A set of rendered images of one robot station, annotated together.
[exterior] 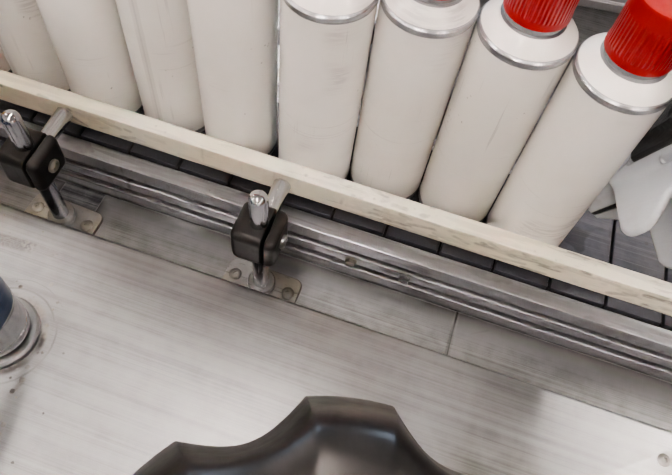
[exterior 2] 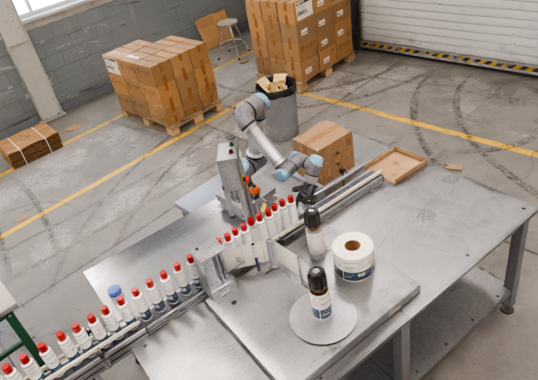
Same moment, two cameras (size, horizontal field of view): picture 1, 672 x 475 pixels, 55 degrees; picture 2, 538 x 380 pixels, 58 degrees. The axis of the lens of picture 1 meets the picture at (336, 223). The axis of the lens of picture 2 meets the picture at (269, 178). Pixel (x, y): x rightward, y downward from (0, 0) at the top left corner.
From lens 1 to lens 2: 2.33 m
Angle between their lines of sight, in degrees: 37
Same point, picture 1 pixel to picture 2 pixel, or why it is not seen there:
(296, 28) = (271, 221)
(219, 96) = (265, 235)
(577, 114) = (291, 208)
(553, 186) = (295, 215)
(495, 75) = (284, 210)
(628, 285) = not seen: hidden behind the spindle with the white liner
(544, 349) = not seen: hidden behind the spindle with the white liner
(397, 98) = (279, 220)
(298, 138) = (274, 232)
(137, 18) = (255, 234)
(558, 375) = not seen: hidden behind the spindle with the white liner
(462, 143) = (286, 219)
